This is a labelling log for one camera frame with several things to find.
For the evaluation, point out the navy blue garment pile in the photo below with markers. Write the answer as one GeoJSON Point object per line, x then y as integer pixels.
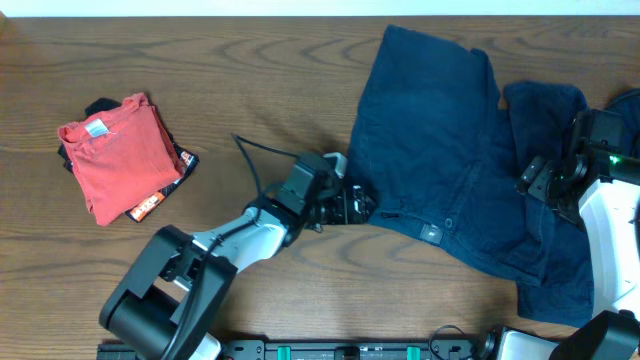
{"type": "Point", "coordinates": [541, 117]}

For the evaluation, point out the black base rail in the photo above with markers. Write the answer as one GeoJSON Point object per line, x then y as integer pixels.
{"type": "Point", "coordinates": [447, 348]}

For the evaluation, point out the navy blue shorts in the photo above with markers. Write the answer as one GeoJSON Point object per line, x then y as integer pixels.
{"type": "Point", "coordinates": [433, 146]}

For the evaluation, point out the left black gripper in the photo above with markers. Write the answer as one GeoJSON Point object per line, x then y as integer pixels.
{"type": "Point", "coordinates": [341, 201]}

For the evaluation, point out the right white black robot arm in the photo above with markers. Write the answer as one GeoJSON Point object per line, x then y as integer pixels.
{"type": "Point", "coordinates": [608, 204]}

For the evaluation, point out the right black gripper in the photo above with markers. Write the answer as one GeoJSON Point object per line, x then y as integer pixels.
{"type": "Point", "coordinates": [536, 180]}

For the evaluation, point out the folded red t-shirt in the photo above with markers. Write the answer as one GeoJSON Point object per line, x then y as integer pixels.
{"type": "Point", "coordinates": [120, 157]}

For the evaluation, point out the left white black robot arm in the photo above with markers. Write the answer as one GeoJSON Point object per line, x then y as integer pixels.
{"type": "Point", "coordinates": [166, 302]}

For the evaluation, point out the folded black printed garment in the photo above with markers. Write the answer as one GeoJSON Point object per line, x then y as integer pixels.
{"type": "Point", "coordinates": [160, 197]}

